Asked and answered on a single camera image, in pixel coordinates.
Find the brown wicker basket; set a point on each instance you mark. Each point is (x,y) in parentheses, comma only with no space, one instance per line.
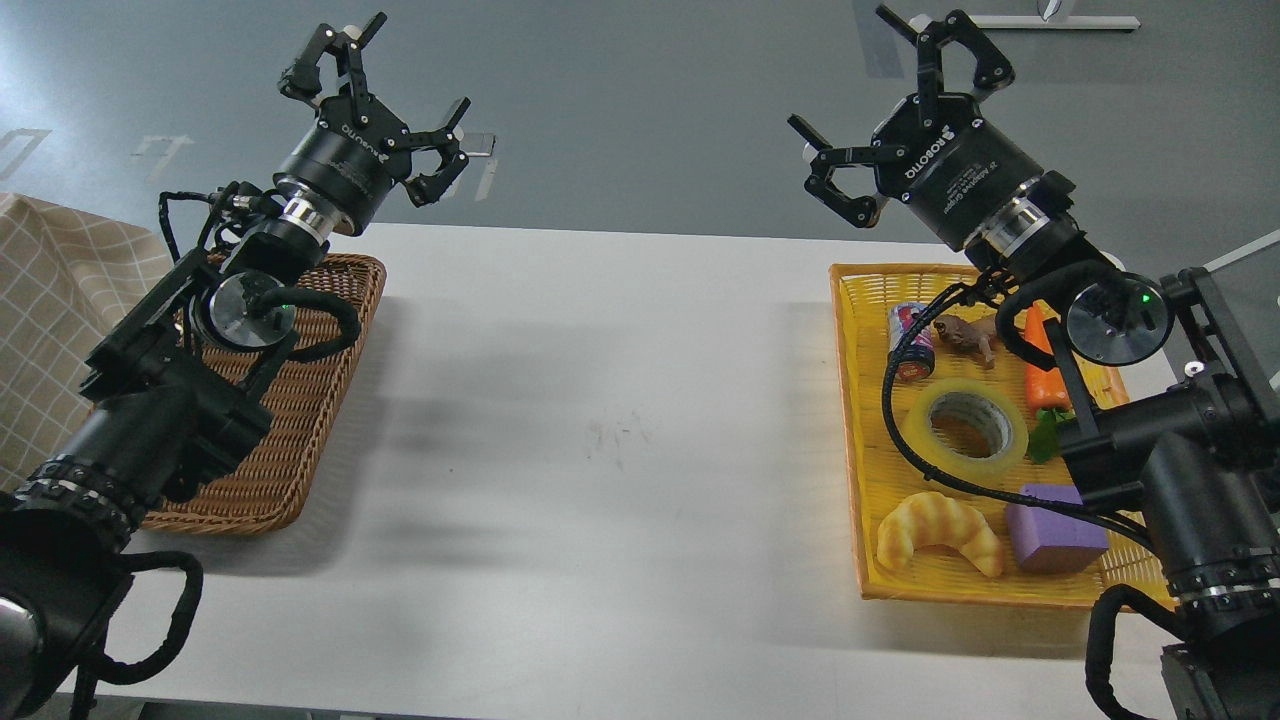
(290,400)

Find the small drink can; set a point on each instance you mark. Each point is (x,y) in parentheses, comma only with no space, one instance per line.
(918,358)

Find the purple foam block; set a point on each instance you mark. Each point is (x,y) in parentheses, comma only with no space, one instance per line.
(1046,542)

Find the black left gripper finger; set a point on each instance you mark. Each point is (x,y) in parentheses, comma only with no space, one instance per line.
(427,189)
(301,80)

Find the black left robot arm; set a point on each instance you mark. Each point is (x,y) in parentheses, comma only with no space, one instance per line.
(75,603)

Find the beige checkered cloth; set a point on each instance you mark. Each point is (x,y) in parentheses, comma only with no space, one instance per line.
(67,277)

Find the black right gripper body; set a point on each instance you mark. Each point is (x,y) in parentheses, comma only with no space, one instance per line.
(955,174)

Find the yellow plastic basket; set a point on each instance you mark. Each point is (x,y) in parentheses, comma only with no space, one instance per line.
(879,477)

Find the yellow tape roll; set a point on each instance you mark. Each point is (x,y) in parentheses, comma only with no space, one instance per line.
(967,430)

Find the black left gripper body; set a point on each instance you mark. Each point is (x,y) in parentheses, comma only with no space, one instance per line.
(353,159)

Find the white floor stand base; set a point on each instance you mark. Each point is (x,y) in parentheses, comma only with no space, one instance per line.
(1057,16)

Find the toy croissant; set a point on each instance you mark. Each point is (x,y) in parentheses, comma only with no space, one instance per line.
(929,519)

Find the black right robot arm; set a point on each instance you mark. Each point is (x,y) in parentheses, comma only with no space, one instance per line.
(1173,443)

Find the brown toy animal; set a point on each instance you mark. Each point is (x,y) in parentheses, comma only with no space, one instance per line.
(978,334)

